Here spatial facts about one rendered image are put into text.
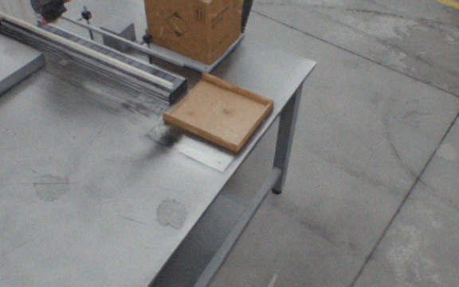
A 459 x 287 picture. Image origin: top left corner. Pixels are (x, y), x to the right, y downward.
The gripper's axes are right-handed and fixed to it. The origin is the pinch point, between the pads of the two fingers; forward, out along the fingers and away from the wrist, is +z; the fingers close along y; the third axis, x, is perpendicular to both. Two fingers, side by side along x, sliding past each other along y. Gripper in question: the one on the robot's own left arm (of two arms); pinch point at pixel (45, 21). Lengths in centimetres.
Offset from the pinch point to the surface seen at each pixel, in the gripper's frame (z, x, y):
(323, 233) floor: -5, 155, -27
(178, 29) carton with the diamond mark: -34, 37, -18
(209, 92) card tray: -37, 62, -6
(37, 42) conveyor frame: 7.2, 3.4, 5.0
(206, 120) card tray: -41, 67, 7
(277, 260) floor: 4, 145, -3
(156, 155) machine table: -37, 63, 29
